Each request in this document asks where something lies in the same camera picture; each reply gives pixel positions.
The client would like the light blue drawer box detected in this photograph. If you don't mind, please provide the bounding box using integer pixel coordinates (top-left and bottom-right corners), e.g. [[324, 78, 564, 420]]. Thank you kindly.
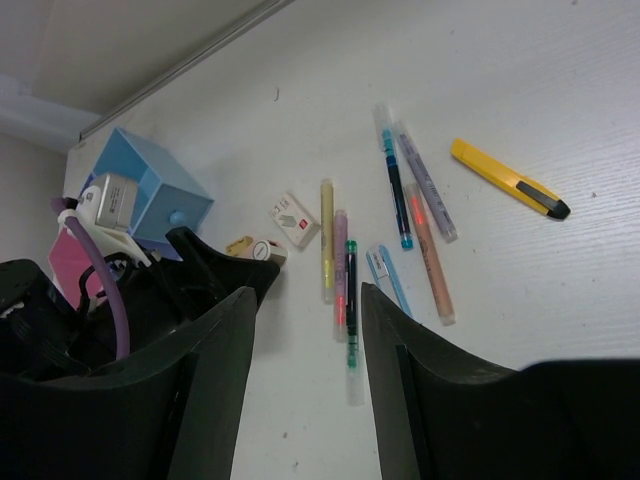
[[91, 127, 213, 242]]

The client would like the yellow highlighter pen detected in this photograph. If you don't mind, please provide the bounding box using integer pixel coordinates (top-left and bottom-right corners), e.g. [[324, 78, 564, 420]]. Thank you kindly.
[[320, 179, 334, 303]]

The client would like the purple grey marker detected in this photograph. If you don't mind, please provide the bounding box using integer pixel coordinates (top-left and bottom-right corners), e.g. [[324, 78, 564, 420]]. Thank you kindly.
[[394, 121, 458, 243]]

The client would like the yellow utility knife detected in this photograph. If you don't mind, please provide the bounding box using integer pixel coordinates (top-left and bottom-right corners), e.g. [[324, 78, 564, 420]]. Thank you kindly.
[[450, 138, 571, 221]]

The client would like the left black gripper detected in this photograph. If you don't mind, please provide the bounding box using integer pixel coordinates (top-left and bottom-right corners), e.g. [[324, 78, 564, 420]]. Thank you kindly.
[[1, 227, 280, 381]]

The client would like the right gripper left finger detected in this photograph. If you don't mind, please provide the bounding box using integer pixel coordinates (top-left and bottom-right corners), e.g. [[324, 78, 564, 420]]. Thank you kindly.
[[1, 287, 257, 479]]

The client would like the white boxed eraser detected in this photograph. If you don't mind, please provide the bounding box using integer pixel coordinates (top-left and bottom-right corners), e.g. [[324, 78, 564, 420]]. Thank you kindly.
[[269, 192, 320, 249]]

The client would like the blue black pen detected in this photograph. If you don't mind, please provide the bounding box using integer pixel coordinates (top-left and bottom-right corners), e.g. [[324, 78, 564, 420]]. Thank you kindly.
[[373, 103, 413, 251]]

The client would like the yellow small eraser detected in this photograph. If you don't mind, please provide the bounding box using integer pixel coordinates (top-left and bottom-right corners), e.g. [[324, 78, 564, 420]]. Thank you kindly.
[[225, 236, 254, 257]]

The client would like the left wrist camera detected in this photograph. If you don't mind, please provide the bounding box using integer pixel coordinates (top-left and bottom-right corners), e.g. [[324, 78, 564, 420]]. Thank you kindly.
[[76, 173, 138, 232]]

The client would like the aluminium rail right side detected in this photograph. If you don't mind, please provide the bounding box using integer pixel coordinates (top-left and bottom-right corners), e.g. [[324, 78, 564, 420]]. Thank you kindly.
[[79, 0, 293, 142]]

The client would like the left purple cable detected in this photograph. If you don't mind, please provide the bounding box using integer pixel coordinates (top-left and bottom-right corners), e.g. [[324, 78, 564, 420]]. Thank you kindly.
[[48, 195, 132, 362]]

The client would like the pink drawer box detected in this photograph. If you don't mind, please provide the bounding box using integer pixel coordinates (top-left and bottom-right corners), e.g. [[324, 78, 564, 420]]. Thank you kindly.
[[48, 230, 92, 308]]

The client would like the pink highlighter pen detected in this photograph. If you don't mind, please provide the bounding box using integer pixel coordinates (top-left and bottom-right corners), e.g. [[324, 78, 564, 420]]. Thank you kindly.
[[333, 210, 348, 342]]

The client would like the orange highlighter pen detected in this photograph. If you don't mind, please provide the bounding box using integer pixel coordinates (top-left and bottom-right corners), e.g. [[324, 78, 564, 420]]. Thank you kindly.
[[404, 183, 455, 326]]

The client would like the pink beige correction tape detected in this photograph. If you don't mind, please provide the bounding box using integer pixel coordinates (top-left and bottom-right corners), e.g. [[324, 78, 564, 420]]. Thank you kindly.
[[240, 239, 288, 267]]

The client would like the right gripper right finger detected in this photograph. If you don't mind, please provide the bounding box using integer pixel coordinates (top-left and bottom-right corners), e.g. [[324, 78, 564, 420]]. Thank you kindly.
[[361, 284, 639, 479]]

